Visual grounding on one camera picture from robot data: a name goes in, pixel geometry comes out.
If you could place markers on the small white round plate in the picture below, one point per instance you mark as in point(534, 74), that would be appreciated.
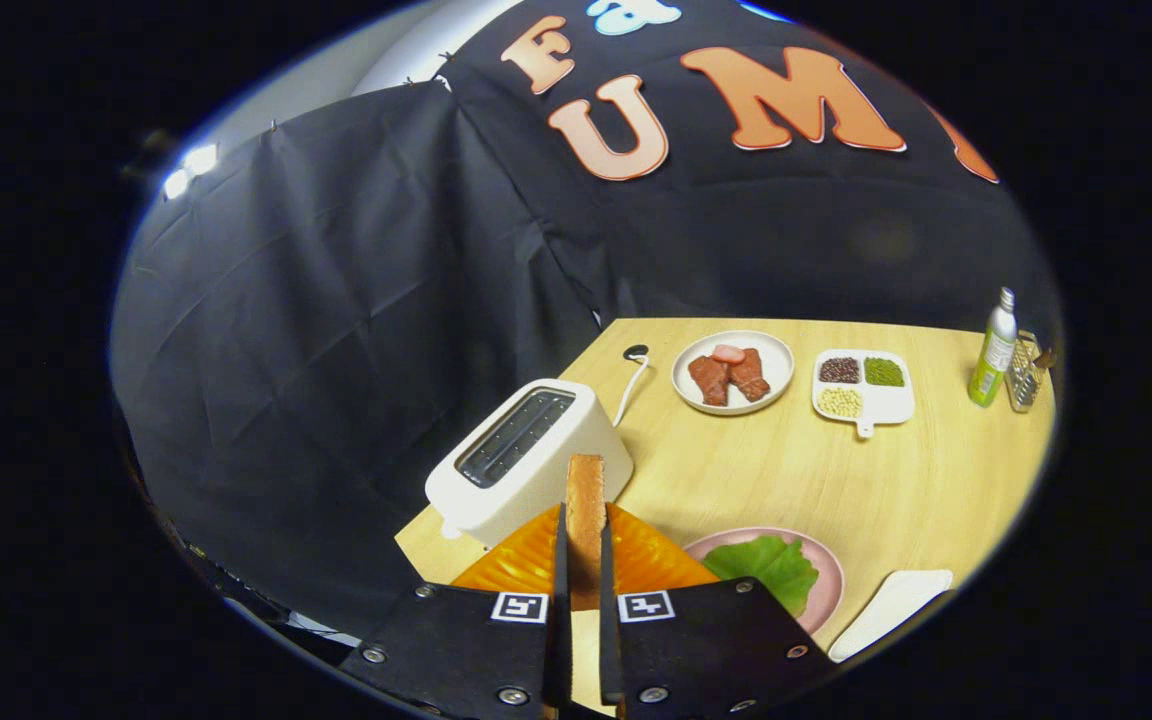
point(778, 365)

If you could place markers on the toasted bread slice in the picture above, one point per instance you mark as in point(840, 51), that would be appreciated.
point(586, 520)

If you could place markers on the white square plate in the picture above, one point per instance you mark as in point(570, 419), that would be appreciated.
point(891, 610)

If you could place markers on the pile of green beans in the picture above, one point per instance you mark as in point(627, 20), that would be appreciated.
point(884, 372)

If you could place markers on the ceiling light panel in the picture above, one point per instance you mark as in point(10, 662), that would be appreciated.
point(191, 170)

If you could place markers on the pile of yellow soybeans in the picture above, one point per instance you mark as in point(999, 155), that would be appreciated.
point(841, 402)

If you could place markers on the pink round plate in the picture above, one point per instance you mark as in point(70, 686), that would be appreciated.
point(831, 590)

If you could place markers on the green and silver bottle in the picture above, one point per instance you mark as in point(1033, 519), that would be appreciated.
point(991, 360)

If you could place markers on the pink sausage piece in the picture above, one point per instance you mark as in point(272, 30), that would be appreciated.
point(729, 354)

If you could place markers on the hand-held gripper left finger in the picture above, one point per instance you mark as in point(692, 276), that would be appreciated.
point(560, 640)

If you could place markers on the white toaster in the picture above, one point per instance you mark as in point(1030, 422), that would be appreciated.
point(496, 500)

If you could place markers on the pile of dark red beans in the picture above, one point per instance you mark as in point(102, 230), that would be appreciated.
point(839, 370)

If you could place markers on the brown red meat piece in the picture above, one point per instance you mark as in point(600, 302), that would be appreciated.
point(711, 382)
point(750, 376)

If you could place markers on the white divided dish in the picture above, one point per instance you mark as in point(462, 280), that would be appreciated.
point(886, 405)

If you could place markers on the black backdrop cloth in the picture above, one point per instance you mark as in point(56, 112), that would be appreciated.
point(336, 350)

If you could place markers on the green lettuce leaf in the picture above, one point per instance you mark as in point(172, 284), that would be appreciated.
point(761, 565)

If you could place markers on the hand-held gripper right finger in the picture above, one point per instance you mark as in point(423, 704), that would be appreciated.
point(611, 650)

